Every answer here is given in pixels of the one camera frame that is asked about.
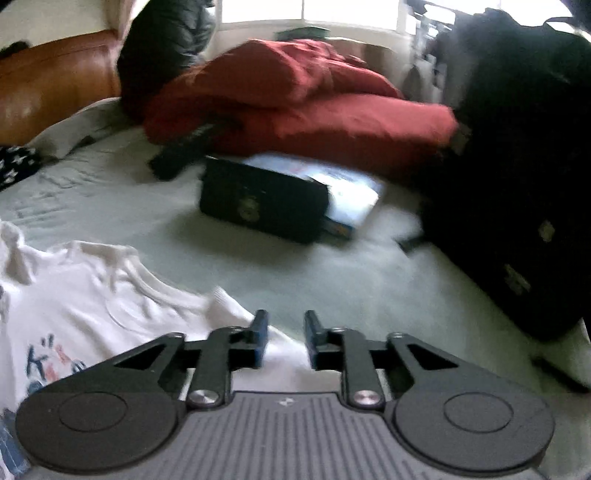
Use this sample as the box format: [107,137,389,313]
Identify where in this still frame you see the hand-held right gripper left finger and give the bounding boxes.
[113,309,271,411]

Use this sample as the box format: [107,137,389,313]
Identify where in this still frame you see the white bear-print t-shirt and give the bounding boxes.
[0,222,342,467]

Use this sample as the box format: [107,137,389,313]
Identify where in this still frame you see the blue flat box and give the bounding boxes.
[242,152,386,241]

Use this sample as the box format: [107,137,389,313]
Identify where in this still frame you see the dark mouse-emblem pouch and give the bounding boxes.
[199,156,331,244]

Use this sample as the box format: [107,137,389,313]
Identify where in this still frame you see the brown leather headboard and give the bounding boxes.
[0,30,123,146]

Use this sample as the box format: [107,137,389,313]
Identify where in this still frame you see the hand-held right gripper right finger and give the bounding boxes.
[302,310,460,411]

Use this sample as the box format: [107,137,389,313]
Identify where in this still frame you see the red duvet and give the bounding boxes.
[143,39,460,181]

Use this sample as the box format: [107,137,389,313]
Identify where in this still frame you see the black backpack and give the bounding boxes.
[397,9,591,393]

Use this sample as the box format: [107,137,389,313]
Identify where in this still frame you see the grey pillow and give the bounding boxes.
[34,99,148,158]

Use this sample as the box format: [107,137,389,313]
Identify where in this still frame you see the black elongated case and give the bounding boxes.
[150,122,218,181]

